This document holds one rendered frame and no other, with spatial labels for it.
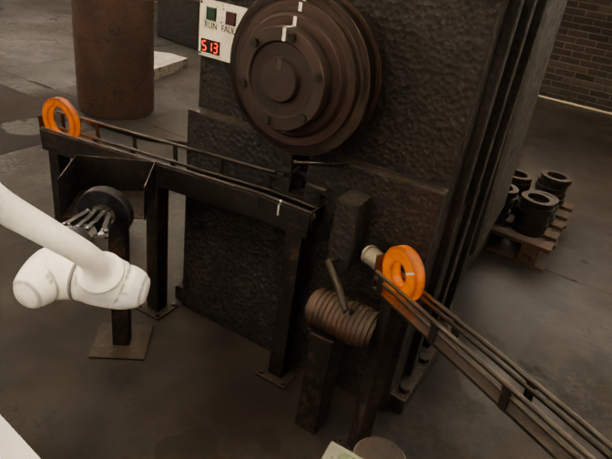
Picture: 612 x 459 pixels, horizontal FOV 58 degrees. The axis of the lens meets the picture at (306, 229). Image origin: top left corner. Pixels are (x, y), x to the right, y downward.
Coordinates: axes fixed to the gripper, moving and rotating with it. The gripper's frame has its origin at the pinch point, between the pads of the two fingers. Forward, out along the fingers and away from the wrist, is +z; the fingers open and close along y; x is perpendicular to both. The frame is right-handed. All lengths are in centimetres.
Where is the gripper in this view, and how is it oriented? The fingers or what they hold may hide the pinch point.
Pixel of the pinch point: (105, 207)
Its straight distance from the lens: 168.4
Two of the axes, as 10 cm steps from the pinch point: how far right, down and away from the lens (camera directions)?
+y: 9.9, 1.7, -0.3
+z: 1.2, -5.1, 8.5
